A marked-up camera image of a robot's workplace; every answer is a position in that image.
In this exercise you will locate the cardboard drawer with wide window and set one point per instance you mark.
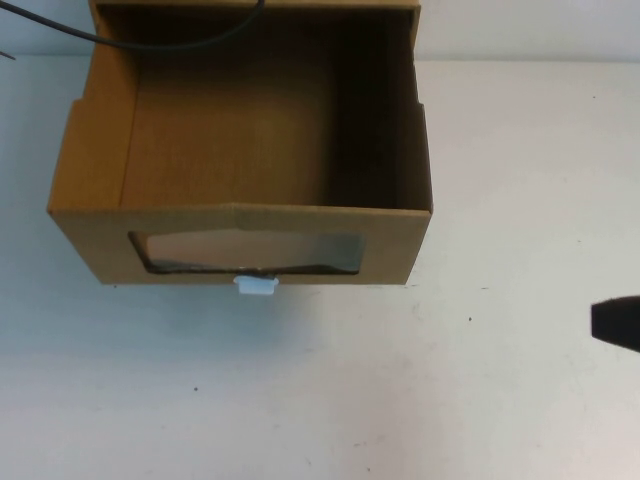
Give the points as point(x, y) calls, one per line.
point(100, 250)

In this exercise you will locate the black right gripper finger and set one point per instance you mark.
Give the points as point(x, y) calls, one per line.
point(620, 322)

